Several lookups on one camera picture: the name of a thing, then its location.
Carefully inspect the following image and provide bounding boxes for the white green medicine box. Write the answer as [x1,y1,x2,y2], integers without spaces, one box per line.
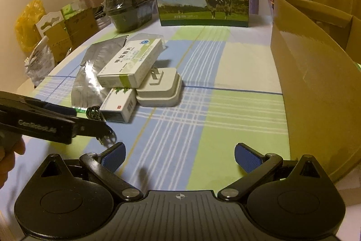
[96,38,164,88]

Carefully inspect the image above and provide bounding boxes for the white printed bag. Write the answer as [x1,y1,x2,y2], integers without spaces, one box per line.
[24,36,55,87]

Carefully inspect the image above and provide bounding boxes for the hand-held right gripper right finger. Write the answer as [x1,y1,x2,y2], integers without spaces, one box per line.
[217,143,329,201]

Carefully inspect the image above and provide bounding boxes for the person's left hand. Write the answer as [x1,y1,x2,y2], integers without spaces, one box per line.
[0,139,26,191]

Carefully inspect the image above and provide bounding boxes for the checked tablecloth desktop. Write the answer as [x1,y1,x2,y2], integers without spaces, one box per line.
[15,14,361,208]

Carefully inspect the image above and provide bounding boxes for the white power adapter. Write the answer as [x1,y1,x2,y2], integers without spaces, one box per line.
[136,60,183,108]

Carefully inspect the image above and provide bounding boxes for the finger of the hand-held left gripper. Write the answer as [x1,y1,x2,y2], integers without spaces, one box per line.
[0,91,77,119]
[73,116,113,142]

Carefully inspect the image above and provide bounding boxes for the stack of white bowls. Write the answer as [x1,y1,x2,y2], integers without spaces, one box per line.
[94,3,110,30]

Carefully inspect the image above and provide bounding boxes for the green tissue packs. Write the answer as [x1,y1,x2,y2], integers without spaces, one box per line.
[61,2,83,18]

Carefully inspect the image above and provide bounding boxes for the black wrapped bowl pack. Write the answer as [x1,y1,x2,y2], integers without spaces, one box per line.
[103,0,153,33]

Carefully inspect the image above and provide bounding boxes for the yellow plastic bag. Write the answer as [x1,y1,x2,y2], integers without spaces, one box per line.
[15,0,46,53]

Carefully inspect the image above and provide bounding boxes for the small white red medicine box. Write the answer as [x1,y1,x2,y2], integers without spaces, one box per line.
[100,87,138,124]

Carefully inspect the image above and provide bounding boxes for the brown cardboard box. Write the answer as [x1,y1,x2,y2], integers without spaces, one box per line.
[270,0,361,184]

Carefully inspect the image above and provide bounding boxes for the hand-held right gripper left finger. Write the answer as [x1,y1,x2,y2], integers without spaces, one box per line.
[34,142,144,201]

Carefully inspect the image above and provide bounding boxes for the silver foil pouch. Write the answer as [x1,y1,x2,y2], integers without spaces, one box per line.
[70,35,129,111]

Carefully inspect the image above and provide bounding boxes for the white cutout cardboard box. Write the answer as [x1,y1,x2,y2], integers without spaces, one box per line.
[35,11,73,62]

